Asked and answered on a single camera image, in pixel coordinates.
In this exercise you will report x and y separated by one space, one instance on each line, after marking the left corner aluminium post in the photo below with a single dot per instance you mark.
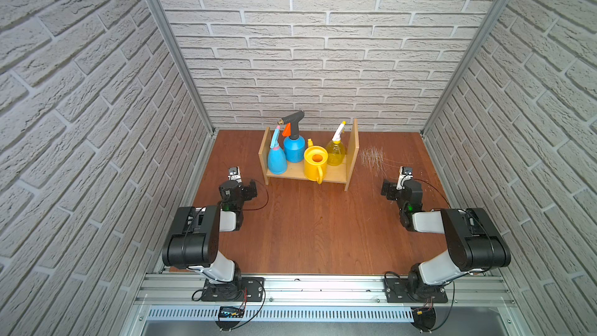
163 25

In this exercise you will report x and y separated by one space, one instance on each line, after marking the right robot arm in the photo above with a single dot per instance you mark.
472 240

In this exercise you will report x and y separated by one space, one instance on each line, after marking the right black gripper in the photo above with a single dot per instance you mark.
386 189

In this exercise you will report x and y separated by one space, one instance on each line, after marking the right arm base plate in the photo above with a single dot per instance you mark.
409 290

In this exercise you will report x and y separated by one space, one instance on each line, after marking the blue grey pressure sprayer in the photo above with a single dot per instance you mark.
294 143

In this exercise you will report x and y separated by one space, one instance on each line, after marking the yellow spray bottle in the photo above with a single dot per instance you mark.
335 148

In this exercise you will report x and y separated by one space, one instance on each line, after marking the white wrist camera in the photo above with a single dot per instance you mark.
406 173
234 174

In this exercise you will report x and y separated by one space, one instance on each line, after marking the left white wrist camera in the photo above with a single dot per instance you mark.
234 174

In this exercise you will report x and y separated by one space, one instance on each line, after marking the light blue pink spray bottle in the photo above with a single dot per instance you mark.
276 159

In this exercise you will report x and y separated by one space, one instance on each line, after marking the left green circuit board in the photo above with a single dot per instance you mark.
231 313

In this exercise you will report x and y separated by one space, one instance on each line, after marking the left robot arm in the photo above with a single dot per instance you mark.
193 244

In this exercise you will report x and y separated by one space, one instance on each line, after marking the corner aluminium post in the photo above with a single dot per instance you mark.
487 25
163 25

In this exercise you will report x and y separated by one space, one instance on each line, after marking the aluminium front rail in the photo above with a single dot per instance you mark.
179 288

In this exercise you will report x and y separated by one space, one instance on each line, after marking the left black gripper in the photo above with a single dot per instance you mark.
232 184

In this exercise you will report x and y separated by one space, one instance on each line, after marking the wooden shelf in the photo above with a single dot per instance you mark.
334 174

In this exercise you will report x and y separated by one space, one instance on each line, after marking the yellow watering can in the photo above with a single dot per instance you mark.
315 162

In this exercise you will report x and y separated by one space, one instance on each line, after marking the right corner aluminium post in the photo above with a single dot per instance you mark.
487 25

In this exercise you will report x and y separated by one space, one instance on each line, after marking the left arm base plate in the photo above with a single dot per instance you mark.
250 289

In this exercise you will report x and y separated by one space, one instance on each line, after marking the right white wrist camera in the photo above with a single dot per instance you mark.
406 173

